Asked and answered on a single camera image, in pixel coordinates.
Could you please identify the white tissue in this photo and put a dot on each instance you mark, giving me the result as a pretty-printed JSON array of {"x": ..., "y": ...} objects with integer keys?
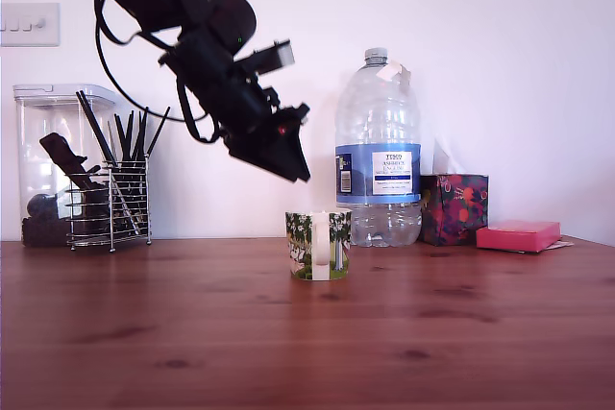
[{"x": 443, "y": 161}]

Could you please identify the black plastic scoop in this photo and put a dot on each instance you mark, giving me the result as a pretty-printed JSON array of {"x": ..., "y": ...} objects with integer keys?
[{"x": 57, "y": 153}]

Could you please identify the clear plastic storage container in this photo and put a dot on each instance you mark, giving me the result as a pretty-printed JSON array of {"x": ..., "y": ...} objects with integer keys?
[{"x": 43, "y": 112}]

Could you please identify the paper sheet under box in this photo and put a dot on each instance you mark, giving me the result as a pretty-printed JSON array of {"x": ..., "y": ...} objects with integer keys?
[{"x": 563, "y": 243}]

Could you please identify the pink flat box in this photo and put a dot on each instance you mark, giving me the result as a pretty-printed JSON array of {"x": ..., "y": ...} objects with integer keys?
[{"x": 519, "y": 237}]

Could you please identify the thin silver metal stick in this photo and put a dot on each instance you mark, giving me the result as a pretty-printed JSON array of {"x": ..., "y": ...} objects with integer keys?
[{"x": 116, "y": 151}]

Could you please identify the floral tissue box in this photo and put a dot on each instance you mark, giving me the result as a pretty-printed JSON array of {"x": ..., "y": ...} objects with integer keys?
[{"x": 454, "y": 208}]

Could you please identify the dark coffee beans pile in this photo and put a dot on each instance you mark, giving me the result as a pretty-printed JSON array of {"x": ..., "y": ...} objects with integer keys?
[{"x": 43, "y": 234}]

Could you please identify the black chopstick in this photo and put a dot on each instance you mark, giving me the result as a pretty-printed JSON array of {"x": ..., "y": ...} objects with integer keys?
[
  {"x": 143, "y": 134},
  {"x": 137, "y": 136},
  {"x": 120, "y": 137},
  {"x": 93, "y": 126},
  {"x": 129, "y": 136},
  {"x": 158, "y": 132},
  {"x": 98, "y": 125}
]

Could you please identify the large clear water bottle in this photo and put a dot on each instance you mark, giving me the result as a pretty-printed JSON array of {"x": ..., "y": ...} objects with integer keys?
[{"x": 379, "y": 175}]

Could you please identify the white wall switch plate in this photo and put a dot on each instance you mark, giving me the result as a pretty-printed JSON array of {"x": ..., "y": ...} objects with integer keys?
[{"x": 29, "y": 26}]

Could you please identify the floral print mug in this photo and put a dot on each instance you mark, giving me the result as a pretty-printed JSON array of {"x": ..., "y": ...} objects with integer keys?
[{"x": 320, "y": 247}]

